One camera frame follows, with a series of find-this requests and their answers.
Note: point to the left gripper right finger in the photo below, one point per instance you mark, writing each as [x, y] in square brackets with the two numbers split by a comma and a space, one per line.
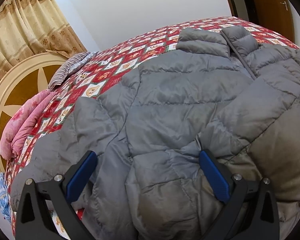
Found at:
[250, 209]

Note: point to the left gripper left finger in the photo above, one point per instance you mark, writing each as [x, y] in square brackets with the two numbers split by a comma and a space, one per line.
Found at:
[33, 217]

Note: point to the grey puffer jacket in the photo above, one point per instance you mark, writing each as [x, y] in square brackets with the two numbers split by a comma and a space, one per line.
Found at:
[223, 92]

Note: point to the blue patterned cloth pile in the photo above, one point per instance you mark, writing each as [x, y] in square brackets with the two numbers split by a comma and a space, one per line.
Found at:
[4, 199]

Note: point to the pink folded quilt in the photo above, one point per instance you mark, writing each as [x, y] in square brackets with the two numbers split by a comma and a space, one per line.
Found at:
[22, 123]

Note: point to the cream wooden headboard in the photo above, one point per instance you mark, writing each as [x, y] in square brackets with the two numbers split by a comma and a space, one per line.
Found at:
[22, 82]

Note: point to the red patterned bed sheet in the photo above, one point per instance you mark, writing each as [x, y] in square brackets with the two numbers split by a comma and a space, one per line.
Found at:
[107, 68]

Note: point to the striped grey pillow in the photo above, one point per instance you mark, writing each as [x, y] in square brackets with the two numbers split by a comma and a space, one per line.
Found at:
[70, 67]

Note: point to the beige gold curtain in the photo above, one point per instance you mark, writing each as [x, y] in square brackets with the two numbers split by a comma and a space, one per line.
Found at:
[31, 27]

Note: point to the brown wooden door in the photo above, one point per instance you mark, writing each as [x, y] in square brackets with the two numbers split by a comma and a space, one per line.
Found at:
[272, 15]

